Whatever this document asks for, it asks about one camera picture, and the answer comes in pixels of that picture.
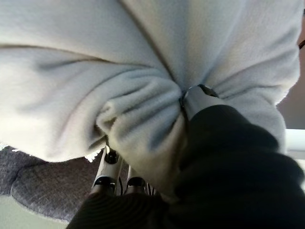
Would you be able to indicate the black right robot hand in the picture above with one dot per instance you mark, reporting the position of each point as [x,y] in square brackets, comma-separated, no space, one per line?
[226,167]

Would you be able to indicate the white fringed cushion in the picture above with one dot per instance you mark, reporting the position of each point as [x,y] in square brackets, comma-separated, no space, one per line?
[95,71]

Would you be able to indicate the grey fabric armchair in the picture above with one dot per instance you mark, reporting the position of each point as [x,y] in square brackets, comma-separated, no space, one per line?
[47,186]

